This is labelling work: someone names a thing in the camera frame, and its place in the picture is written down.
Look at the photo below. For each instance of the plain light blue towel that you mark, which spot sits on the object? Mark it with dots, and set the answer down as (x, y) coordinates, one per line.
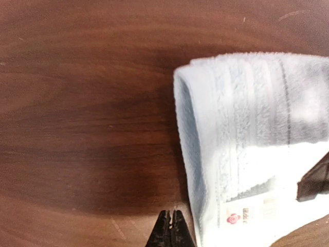
(251, 125)

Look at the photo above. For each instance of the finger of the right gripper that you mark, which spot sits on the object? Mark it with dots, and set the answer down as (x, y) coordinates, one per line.
(314, 182)

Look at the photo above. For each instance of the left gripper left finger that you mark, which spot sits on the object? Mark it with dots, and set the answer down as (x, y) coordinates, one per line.
(161, 232)

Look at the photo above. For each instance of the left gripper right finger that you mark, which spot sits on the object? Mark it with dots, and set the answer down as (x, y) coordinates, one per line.
(180, 235)

